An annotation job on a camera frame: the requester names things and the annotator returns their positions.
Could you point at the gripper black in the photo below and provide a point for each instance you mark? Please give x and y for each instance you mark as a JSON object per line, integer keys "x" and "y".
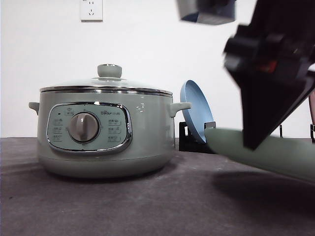
{"x": 270, "y": 58}

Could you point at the green plate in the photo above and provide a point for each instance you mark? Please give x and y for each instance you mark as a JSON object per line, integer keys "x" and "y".
{"x": 291, "y": 156}

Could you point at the glass steamer lid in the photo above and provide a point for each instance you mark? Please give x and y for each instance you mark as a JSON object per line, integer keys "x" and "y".
{"x": 109, "y": 79}

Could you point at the pink plate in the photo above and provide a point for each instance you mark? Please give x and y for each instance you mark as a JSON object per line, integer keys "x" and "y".
{"x": 312, "y": 106}

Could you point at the blue plate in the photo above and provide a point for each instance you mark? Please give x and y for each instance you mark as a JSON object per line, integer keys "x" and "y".
{"x": 200, "y": 113}

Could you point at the green electric steamer pot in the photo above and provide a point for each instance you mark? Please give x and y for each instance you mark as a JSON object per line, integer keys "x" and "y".
{"x": 106, "y": 132}

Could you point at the black dish rack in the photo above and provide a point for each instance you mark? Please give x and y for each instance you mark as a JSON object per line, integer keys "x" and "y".
{"x": 188, "y": 144}

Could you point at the grey table mat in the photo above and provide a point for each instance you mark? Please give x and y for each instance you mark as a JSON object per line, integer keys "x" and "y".
{"x": 197, "y": 194}

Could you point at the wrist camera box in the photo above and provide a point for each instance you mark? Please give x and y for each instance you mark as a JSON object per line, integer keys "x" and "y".
{"x": 210, "y": 12}

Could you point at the left white wall socket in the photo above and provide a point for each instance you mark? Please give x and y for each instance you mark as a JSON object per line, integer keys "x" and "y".
{"x": 91, "y": 11}

